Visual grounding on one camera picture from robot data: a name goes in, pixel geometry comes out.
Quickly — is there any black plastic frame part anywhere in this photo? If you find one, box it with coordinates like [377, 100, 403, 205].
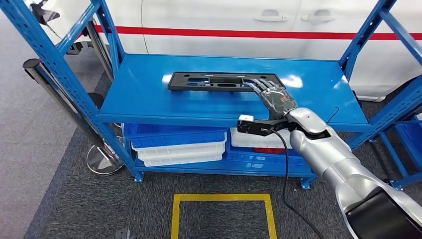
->
[167, 71, 286, 93]

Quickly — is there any blue metal shelf rack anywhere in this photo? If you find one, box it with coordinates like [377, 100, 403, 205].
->
[0, 0, 422, 191]

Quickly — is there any blue plastic bin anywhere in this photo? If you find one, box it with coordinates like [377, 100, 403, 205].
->
[394, 119, 422, 163]
[122, 123, 228, 150]
[225, 131, 315, 169]

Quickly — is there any red object in bin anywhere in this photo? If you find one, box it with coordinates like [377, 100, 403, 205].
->
[252, 147, 286, 155]

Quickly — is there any yellow floor tape square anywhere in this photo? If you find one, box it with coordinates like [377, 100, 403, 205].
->
[171, 193, 278, 239]

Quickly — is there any white car with red stripe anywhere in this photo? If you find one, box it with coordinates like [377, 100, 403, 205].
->
[29, 0, 422, 104]

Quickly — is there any blue wheeled cart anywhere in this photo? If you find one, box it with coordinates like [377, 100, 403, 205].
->
[369, 112, 422, 191]

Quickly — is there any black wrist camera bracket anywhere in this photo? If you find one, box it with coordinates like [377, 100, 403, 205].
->
[236, 119, 292, 137]

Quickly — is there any black camera cable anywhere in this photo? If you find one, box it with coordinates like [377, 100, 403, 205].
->
[262, 127, 327, 239]

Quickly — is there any black stanchion post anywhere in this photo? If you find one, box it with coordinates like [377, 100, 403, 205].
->
[87, 92, 106, 110]

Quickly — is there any thin black wire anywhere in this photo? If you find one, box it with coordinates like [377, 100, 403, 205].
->
[326, 106, 340, 124]

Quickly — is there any chrome stanchion post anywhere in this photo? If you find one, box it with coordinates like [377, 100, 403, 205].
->
[85, 20, 115, 82]
[22, 58, 124, 176]

